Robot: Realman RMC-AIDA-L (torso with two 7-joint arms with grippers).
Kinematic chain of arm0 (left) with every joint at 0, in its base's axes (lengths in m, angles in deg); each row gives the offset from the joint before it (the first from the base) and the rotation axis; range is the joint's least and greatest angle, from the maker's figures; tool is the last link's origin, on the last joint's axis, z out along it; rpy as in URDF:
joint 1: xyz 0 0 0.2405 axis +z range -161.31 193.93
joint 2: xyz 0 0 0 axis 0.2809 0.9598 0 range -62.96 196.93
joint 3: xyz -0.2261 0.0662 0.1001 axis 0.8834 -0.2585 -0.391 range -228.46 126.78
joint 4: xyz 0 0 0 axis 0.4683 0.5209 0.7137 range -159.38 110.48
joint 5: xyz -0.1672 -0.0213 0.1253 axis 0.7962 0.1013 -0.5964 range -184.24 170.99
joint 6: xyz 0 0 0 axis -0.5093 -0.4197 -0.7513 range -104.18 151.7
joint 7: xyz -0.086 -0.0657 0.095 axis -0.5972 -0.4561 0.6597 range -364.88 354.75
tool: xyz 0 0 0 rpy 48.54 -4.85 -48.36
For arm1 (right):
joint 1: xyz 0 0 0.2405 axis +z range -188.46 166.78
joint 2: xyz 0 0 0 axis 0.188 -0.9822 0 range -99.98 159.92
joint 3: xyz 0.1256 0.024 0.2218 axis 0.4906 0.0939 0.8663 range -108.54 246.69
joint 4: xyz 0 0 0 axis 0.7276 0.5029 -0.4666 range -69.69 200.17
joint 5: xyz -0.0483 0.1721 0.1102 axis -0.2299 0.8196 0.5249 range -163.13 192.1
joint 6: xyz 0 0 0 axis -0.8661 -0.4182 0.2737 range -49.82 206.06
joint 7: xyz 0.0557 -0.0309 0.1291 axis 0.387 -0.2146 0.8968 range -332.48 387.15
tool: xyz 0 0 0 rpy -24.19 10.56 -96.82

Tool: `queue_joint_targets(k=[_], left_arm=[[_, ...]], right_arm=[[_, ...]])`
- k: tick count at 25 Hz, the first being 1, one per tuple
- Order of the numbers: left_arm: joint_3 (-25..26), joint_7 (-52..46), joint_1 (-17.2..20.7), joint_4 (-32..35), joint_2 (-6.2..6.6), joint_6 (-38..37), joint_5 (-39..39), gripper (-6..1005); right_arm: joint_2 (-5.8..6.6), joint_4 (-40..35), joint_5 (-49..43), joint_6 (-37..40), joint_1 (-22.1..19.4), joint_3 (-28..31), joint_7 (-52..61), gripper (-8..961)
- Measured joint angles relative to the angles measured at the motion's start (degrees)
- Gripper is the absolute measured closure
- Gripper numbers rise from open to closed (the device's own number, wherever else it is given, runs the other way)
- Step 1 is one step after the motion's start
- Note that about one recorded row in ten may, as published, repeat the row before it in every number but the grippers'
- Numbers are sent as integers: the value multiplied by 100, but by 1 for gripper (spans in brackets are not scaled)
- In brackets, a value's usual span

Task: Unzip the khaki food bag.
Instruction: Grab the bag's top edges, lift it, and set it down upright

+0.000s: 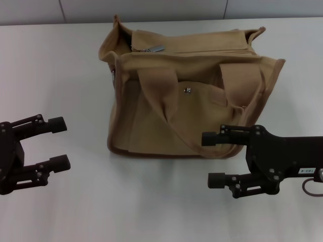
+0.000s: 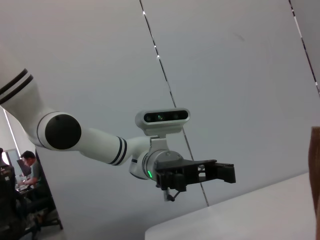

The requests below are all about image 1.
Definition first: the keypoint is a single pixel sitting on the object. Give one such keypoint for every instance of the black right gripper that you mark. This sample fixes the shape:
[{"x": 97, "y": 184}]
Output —
[{"x": 275, "y": 156}]

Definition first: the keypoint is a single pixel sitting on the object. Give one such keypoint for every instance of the silver zipper pull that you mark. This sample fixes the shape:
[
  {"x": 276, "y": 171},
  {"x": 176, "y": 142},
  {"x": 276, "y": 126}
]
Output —
[{"x": 156, "y": 48}]

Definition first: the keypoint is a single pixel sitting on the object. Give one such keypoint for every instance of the khaki canvas food bag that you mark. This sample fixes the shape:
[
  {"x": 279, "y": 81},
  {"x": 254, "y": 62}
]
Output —
[{"x": 176, "y": 118}]

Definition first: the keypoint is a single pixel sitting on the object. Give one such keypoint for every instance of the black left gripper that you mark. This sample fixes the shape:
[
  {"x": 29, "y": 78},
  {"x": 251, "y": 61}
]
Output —
[{"x": 8, "y": 148}]

